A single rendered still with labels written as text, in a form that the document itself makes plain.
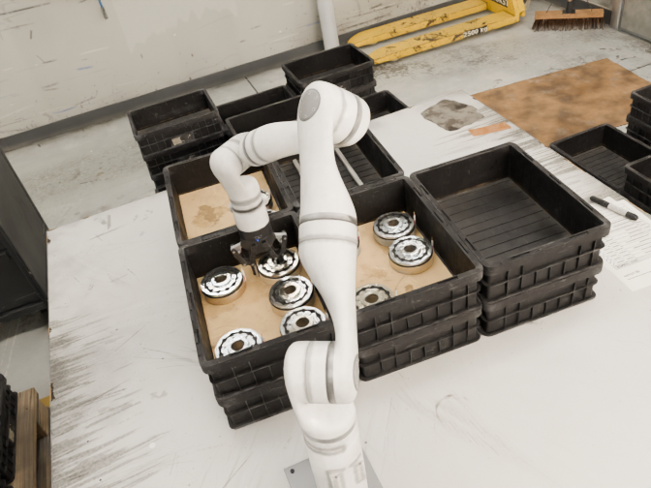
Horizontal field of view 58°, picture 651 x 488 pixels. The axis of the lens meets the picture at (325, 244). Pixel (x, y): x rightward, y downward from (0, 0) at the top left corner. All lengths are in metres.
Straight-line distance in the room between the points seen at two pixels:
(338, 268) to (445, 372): 0.55
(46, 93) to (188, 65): 0.97
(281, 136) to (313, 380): 0.46
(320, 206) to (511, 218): 0.73
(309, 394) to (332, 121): 0.42
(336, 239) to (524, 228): 0.71
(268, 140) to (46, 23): 3.39
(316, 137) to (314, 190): 0.09
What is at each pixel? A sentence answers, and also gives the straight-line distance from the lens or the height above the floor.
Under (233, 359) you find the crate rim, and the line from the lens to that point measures 1.15.
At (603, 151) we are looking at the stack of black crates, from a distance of 2.85.
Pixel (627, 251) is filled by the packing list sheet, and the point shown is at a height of 0.70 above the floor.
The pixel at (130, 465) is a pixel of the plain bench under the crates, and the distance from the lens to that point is 1.39.
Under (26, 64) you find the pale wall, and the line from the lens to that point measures 4.47.
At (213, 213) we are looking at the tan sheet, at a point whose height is 0.83.
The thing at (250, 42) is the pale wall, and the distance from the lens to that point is 4.59.
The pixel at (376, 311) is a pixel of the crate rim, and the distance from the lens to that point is 1.17.
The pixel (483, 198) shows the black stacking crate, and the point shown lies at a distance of 1.59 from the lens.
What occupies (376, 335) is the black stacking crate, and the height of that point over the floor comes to 0.84.
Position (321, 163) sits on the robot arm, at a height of 1.29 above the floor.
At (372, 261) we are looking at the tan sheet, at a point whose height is 0.83.
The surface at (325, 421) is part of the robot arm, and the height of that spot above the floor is 1.00.
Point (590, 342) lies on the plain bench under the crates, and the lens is 1.44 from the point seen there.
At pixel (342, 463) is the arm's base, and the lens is 1.01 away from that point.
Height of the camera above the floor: 1.78
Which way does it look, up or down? 40 degrees down
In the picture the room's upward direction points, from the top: 12 degrees counter-clockwise
